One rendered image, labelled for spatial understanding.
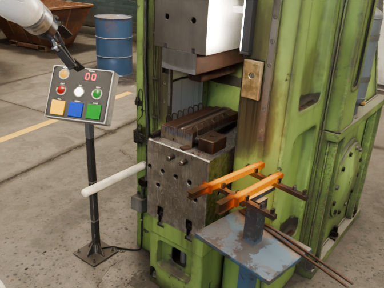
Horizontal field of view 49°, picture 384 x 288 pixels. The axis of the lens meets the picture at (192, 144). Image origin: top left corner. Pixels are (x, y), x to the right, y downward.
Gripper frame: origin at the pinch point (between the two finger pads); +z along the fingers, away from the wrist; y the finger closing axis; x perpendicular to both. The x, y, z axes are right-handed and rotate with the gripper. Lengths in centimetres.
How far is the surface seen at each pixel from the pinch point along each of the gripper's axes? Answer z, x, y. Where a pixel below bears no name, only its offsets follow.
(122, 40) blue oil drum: 434, -56, -272
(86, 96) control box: 69, -23, -20
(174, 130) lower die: 71, 12, 17
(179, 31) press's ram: 44, 35, -14
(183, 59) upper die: 50, 31, -4
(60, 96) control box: 68, -36, -26
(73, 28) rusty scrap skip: 563, -158, -427
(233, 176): 49, 30, 54
